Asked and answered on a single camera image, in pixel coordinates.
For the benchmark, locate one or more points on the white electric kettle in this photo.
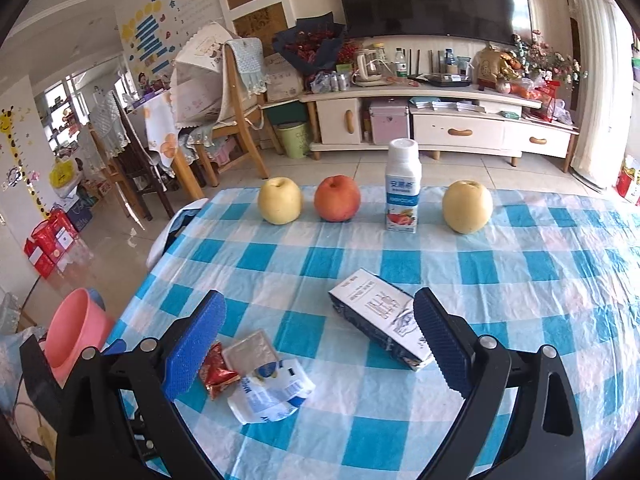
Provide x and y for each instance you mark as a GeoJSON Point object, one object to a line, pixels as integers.
{"type": "Point", "coordinates": [368, 69]}

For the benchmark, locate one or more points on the dark blue milk carton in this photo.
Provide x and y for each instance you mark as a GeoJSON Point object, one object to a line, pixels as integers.
{"type": "Point", "coordinates": [385, 314]}

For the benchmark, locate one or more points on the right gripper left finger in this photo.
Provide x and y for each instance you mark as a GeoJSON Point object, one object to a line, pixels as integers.
{"type": "Point", "coordinates": [119, 410]}

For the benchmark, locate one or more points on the white yogurt bottle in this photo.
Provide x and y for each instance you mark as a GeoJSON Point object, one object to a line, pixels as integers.
{"type": "Point", "coordinates": [403, 177]}

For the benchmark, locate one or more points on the white lace curtain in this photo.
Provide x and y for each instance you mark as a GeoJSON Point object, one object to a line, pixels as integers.
{"type": "Point", "coordinates": [605, 96]}

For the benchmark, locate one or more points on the white blue wrapper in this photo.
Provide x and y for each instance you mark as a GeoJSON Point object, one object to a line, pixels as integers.
{"type": "Point", "coordinates": [271, 393]}

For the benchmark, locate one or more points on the white tv cabinet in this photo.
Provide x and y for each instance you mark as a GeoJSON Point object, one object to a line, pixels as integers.
{"type": "Point", "coordinates": [458, 120]}

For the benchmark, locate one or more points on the pink plastic bucket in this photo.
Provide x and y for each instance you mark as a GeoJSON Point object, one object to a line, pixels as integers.
{"type": "Point", "coordinates": [80, 321]}

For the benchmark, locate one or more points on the silver foil packet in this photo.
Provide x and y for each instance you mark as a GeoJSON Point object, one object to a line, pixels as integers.
{"type": "Point", "coordinates": [247, 354]}

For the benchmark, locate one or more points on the pink storage box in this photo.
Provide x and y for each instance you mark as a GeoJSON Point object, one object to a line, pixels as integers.
{"type": "Point", "coordinates": [389, 120]}

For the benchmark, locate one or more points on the yellow pear right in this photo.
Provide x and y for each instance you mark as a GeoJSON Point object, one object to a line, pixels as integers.
{"type": "Point", "coordinates": [467, 206]}

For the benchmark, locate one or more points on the red candy wrapper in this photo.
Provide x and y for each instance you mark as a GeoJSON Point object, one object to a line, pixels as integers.
{"type": "Point", "coordinates": [214, 373]}

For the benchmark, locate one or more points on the red gift boxes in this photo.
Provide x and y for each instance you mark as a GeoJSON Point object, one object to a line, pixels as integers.
{"type": "Point", "coordinates": [49, 241]}

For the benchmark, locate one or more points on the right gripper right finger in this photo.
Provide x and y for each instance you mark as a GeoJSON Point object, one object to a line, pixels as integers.
{"type": "Point", "coordinates": [543, 439]}

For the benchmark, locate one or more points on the dark flower bouquet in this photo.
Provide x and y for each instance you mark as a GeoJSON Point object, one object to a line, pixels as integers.
{"type": "Point", "coordinates": [315, 45]}

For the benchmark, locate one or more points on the red apple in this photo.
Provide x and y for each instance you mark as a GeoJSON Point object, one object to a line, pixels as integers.
{"type": "Point", "coordinates": [337, 198]}

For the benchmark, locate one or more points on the wooden chair with cushion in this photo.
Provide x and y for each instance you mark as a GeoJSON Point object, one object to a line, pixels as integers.
{"type": "Point", "coordinates": [209, 100]}

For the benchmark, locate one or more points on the dark wooden chair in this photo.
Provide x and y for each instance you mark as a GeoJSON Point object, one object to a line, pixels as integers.
{"type": "Point", "coordinates": [125, 157]}

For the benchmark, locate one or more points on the blue checkered tablecloth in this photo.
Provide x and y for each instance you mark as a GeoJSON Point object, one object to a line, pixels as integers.
{"type": "Point", "coordinates": [547, 268]}

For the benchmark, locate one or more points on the green waste bin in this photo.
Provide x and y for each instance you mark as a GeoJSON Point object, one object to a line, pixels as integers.
{"type": "Point", "coordinates": [295, 139]}

